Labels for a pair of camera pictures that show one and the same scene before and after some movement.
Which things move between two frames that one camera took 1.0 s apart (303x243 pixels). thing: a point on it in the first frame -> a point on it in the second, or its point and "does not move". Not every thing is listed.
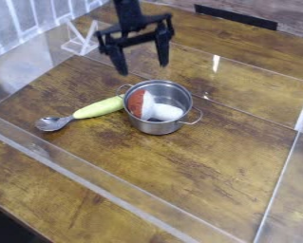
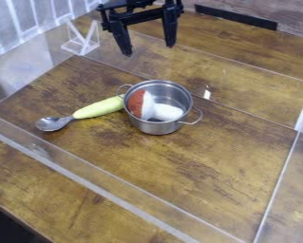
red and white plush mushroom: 144,107 does not move
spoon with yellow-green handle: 54,122 does not move
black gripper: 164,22 -> 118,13
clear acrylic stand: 81,46 does not move
